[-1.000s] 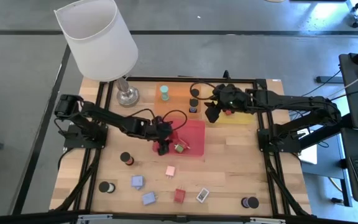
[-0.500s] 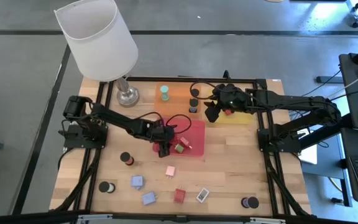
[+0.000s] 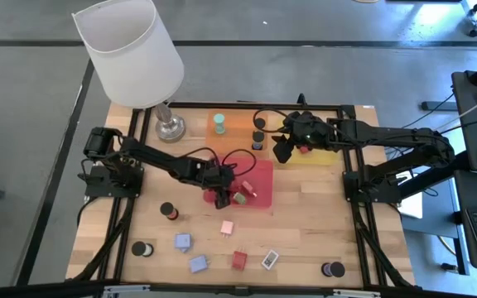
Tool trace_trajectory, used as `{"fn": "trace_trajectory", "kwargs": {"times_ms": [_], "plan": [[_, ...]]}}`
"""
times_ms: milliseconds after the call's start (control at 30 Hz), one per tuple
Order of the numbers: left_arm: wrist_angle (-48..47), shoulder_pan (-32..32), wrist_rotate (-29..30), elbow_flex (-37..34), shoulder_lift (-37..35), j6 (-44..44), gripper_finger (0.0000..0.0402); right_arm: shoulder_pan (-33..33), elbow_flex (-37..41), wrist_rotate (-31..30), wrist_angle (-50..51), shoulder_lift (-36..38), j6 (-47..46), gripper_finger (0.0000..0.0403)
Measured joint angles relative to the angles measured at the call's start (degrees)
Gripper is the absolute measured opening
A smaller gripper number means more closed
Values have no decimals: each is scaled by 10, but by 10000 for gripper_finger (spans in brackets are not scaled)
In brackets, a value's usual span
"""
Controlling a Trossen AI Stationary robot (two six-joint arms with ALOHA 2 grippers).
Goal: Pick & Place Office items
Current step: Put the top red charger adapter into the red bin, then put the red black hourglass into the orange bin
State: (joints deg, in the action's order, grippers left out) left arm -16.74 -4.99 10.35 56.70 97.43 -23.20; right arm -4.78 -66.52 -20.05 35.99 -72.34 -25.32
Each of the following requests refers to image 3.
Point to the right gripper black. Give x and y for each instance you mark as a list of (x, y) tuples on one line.
[(311, 132)]

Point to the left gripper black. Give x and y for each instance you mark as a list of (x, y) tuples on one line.
[(218, 178)]

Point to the green plug adapter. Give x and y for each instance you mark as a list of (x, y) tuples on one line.
[(239, 198)]

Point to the red rectangular desk clock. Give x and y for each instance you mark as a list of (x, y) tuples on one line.
[(303, 149)]

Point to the pink plug adapter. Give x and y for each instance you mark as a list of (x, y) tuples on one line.
[(227, 227)]

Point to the black hourglass red sand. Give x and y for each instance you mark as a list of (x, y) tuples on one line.
[(168, 210)]

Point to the blue plug adapter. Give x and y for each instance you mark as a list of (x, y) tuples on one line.
[(183, 241), (198, 263)]

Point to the red plug adapter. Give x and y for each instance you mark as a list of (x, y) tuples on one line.
[(239, 260)]

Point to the white rectangular desk clock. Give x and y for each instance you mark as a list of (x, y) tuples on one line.
[(270, 259)]

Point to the black hourglass white sand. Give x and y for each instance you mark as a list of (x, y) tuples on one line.
[(140, 248)]

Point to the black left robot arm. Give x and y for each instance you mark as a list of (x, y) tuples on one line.
[(155, 157)]

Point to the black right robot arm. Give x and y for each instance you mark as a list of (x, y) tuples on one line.
[(387, 134)]

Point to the black hourglass blue sand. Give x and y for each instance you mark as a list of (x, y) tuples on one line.
[(257, 138)]

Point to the maroon plug adapter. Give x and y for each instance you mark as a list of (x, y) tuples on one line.
[(248, 188)]

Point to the red translucent plastic bin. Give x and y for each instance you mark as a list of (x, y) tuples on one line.
[(263, 182)]

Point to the yellow translucent plastic bin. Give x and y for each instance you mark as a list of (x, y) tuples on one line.
[(325, 155)]

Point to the orange translucent plastic bin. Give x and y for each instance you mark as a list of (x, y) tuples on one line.
[(238, 132)]

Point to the teal hourglass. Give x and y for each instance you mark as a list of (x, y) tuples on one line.
[(219, 123)]

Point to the black front crossbar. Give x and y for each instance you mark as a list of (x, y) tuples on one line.
[(238, 290)]

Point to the black hourglass purple sand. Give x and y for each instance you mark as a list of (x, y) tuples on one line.
[(335, 269)]

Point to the white sheet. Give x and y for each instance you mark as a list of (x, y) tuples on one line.
[(412, 207)]

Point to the silver table lamp white shade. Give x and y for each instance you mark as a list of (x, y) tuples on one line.
[(131, 54)]

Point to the black workstation desk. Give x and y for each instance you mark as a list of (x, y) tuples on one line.
[(476, 124)]

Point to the black aluminium table frame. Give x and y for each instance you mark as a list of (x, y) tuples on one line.
[(238, 105)]

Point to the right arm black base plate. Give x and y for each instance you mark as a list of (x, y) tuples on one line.
[(371, 194)]

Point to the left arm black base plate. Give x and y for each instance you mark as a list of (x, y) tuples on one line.
[(97, 188)]

